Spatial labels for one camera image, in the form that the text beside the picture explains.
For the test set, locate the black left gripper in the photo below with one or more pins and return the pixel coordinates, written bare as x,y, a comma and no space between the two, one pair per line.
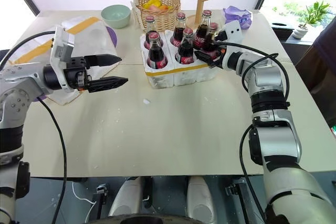
74,73

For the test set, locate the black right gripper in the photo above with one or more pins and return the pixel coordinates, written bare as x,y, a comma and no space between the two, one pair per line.
219,57

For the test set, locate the glass cola bottle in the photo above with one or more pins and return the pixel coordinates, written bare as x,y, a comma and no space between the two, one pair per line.
180,30
210,47
202,31
156,54
186,51
150,26

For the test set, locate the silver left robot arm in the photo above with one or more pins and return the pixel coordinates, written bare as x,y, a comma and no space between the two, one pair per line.
15,82

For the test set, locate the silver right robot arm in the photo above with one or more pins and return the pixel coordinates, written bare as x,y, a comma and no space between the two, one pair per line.
266,77

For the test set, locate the white foam crate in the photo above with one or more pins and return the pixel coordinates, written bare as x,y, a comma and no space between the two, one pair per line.
162,77

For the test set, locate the purple plastic bag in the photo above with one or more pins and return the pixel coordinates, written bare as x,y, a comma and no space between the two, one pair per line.
237,15

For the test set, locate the wooden tree stand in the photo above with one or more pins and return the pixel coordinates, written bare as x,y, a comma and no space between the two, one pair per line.
200,1

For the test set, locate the small white foam crumb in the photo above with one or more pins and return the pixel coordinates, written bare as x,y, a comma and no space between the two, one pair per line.
146,101

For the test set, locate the woven wicker basket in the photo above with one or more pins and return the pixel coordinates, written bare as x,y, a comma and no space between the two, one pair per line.
160,18

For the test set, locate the mint green bowl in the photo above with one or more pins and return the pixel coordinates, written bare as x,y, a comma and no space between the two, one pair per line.
115,15

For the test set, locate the orange fruit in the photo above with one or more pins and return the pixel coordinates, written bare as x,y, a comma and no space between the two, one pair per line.
163,7

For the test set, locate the yellow fruit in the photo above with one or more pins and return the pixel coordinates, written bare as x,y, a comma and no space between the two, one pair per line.
152,2

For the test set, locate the potted green plant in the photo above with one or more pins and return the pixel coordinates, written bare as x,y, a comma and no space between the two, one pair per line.
312,14

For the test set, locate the dark clothed person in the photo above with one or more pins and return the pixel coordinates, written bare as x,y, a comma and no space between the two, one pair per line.
321,58

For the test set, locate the grey rounded leg shell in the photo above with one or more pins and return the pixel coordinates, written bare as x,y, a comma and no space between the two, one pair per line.
128,197
199,200

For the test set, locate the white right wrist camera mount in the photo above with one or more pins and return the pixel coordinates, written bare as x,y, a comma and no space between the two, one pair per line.
233,32

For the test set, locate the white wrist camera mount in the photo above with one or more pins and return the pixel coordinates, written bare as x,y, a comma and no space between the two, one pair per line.
60,48
233,32

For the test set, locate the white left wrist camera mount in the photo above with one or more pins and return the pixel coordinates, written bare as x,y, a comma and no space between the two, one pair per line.
60,48

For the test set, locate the black clamp bracket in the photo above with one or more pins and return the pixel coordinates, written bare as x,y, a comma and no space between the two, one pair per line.
101,195
237,197

